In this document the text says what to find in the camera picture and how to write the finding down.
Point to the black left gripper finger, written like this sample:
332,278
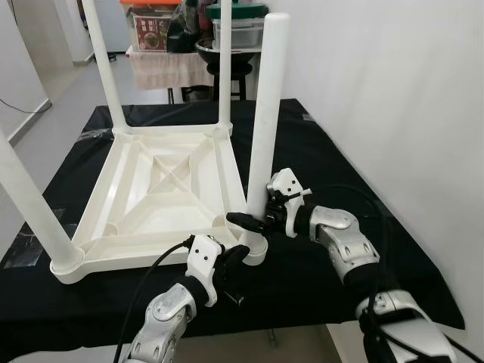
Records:
238,259

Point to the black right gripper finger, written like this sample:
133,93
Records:
246,221

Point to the white plastic table leg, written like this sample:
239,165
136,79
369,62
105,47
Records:
38,219
106,68
268,106
225,76

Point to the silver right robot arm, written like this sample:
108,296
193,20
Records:
348,242

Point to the white plastic children table top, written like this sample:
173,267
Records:
159,181

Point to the grey metal table leg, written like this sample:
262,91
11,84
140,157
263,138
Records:
272,339

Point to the black tablecloth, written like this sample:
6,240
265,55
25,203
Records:
325,166

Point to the clear tape patch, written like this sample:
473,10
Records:
94,134
308,118
26,249

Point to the beige patterned tablecloth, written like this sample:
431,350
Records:
170,69

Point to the clear container with green lid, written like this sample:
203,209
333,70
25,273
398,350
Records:
246,30

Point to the black bag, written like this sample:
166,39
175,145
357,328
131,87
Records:
185,30

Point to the red printed box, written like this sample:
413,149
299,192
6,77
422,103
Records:
150,30

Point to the white tall appliance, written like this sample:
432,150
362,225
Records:
112,26

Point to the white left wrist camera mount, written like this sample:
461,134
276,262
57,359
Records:
204,261

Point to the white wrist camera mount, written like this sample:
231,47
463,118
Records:
204,261
286,185

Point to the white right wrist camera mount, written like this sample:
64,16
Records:
286,185

